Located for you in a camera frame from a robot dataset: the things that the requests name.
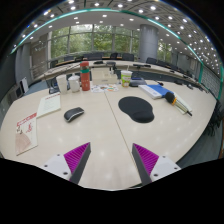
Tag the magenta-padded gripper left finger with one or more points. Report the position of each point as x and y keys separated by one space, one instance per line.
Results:
x=60 y=165

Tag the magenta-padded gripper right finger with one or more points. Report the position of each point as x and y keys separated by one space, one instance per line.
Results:
x=163 y=165

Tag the black computer mouse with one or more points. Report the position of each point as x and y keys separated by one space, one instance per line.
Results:
x=74 y=114

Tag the black mouse pad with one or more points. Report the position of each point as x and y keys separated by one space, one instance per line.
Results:
x=135 y=107

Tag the red and white leaflet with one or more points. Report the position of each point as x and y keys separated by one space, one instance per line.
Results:
x=26 y=133

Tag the white paper booklet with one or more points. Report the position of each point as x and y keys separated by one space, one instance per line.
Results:
x=49 y=104

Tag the handheld microphone with black foam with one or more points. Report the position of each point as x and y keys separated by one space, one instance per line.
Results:
x=170 y=97

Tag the blue and white book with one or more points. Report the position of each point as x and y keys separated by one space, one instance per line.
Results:
x=155 y=90

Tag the black office chair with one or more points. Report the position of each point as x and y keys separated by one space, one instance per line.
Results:
x=52 y=86

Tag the white paper cup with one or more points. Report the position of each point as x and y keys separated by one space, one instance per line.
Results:
x=62 y=85

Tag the white lidded mug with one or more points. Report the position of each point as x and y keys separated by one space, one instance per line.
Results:
x=74 y=84

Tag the dark conference microphone unit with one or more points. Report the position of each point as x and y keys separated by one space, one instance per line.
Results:
x=137 y=82

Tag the colourful printed flyer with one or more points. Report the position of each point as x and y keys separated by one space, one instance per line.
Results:
x=105 y=88

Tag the red drink bottle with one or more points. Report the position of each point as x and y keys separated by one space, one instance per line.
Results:
x=85 y=78

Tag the green printed cup with straw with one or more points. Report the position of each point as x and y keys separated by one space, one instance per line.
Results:
x=126 y=79

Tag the white cardboard box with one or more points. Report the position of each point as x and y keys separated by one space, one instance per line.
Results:
x=103 y=77

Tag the curved wooden conference desk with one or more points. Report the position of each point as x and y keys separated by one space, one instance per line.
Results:
x=123 y=64

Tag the row of dark chairs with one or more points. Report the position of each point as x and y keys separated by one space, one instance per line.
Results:
x=128 y=57

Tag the ceiling lights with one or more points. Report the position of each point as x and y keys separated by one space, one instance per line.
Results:
x=120 y=5

